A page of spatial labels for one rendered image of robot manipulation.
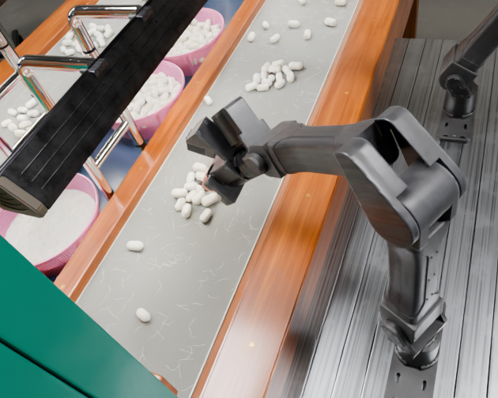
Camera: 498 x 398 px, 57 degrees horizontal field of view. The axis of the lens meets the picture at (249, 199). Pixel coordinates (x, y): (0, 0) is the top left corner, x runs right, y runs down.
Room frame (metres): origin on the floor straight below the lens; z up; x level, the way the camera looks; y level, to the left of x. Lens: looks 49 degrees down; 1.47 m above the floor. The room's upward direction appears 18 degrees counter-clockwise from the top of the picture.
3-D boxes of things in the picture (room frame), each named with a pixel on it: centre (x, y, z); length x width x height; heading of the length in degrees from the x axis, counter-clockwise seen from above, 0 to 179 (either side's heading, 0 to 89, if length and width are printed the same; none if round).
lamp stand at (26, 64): (0.77, 0.19, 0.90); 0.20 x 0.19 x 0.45; 145
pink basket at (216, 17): (1.33, 0.03, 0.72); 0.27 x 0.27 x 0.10
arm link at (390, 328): (0.26, -0.18, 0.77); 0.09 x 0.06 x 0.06; 116
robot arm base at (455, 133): (0.74, -0.53, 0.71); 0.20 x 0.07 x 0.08; 144
